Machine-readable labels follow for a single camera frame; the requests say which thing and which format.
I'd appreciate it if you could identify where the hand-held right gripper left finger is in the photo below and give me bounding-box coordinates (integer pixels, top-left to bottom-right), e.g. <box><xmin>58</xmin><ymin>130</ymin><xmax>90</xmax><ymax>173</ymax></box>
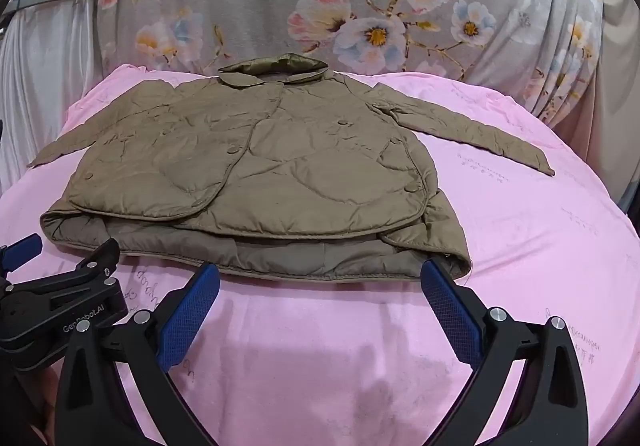
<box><xmin>54</xmin><ymin>262</ymin><xmax>221</xmax><ymax>446</ymax></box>

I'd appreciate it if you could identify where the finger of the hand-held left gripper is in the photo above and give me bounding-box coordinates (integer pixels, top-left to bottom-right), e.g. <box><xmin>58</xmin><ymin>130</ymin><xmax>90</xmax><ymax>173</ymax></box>
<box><xmin>0</xmin><ymin>233</ymin><xmax>44</xmax><ymax>277</ymax></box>
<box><xmin>30</xmin><ymin>238</ymin><xmax>121</xmax><ymax>297</ymax></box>

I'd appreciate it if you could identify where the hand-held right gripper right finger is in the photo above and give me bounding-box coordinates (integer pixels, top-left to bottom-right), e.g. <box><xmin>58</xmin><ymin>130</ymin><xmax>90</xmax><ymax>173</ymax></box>
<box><xmin>420</xmin><ymin>257</ymin><xmax>590</xmax><ymax>446</ymax></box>

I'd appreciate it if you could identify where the olive quilted jacket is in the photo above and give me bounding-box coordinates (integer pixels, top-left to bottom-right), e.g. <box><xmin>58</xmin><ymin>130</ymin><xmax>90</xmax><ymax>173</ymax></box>
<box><xmin>27</xmin><ymin>52</ymin><xmax>556</xmax><ymax>283</ymax></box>

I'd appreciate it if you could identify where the pink bed sheet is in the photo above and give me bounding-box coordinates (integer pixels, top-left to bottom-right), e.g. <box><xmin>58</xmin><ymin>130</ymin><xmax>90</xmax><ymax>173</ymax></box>
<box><xmin>0</xmin><ymin>63</ymin><xmax>640</xmax><ymax>446</ymax></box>

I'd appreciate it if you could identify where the white satin curtain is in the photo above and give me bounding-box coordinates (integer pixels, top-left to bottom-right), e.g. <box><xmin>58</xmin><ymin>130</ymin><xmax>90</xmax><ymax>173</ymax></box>
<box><xmin>0</xmin><ymin>0</ymin><xmax>127</xmax><ymax>197</ymax></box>

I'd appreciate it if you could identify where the grey floral blanket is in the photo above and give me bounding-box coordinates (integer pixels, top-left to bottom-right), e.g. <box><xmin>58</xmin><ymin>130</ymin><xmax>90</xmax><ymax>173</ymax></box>
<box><xmin>97</xmin><ymin>0</ymin><xmax>609</xmax><ymax>127</ymax></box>

